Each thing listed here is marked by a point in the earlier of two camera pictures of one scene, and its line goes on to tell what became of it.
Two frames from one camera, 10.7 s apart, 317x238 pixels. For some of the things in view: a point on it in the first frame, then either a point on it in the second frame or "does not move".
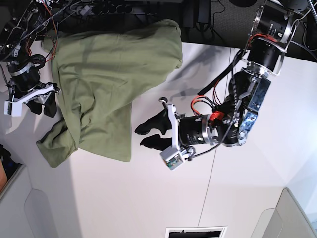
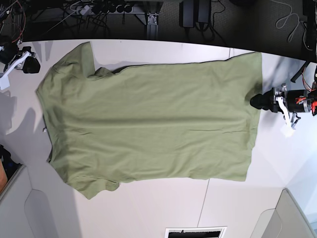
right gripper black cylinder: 192,130 -> 298,101
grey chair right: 288,219 does not move
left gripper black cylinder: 25,75 -> 31,65
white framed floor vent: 204,232 does not move
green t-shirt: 99,73 -> 154,122
